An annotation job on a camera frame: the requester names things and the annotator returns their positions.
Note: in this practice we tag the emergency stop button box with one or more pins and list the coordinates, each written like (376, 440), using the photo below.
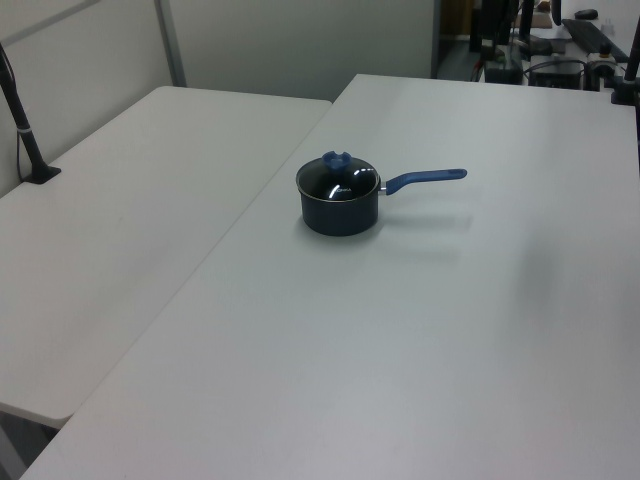
(604, 61)

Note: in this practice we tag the glass lid blue knob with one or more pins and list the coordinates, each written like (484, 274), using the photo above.
(320, 181)

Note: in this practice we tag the black monitor stand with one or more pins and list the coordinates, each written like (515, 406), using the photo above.
(526, 22)

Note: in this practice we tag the grey metal partition post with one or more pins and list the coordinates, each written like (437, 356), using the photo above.
(172, 45)

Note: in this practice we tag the black pole with table clamp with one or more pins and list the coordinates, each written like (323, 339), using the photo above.
(630, 67)

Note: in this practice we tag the white side table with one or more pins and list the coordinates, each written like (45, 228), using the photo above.
(100, 225)

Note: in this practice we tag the black computer keyboard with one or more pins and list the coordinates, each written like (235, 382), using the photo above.
(592, 35)

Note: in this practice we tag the black computer mouse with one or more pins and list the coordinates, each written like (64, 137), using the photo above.
(586, 13)

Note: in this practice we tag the black computer case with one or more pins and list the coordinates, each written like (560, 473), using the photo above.
(555, 75)

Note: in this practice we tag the black pole with flat base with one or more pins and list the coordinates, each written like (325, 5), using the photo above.
(28, 146)

